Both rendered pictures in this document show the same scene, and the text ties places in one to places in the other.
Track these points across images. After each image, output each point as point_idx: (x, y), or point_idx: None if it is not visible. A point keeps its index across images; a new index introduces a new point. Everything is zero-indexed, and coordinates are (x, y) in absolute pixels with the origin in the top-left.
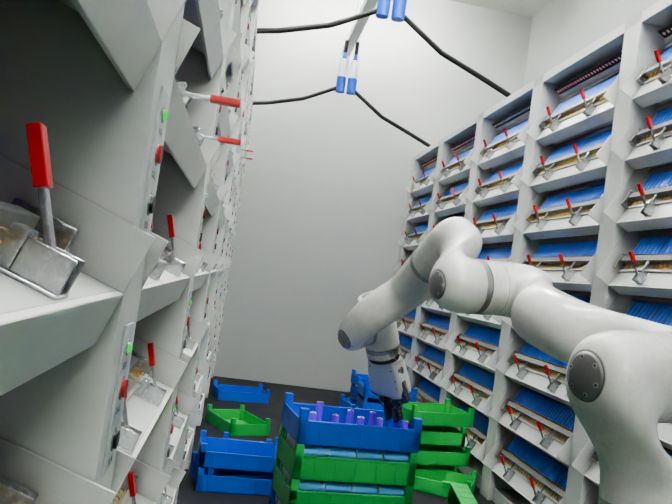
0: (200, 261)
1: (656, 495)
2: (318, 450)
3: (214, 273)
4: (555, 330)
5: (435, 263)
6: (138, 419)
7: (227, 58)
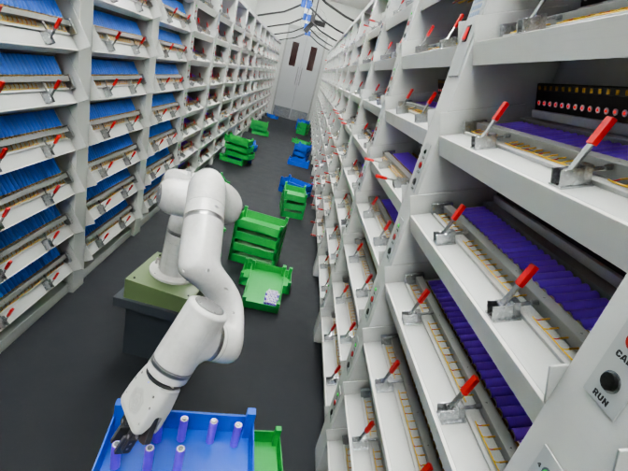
0: (386, 273)
1: None
2: None
3: None
4: None
5: (239, 201)
6: (356, 278)
7: (443, 123)
